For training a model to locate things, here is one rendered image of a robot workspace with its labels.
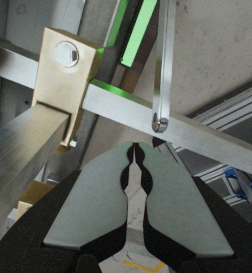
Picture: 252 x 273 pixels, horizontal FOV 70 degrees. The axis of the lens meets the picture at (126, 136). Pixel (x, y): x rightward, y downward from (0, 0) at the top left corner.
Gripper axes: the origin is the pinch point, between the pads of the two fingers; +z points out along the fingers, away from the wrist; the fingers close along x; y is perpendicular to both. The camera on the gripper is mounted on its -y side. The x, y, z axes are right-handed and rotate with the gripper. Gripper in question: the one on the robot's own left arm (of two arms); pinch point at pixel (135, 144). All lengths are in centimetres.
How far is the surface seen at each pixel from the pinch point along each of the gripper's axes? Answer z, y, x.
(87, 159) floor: 93, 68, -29
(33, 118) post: 3.9, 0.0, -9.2
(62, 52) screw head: 6.0, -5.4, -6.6
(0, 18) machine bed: 29.5, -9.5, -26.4
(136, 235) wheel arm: 11.2, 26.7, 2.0
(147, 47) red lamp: 22.8, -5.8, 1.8
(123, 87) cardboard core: 86, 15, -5
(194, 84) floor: 93, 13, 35
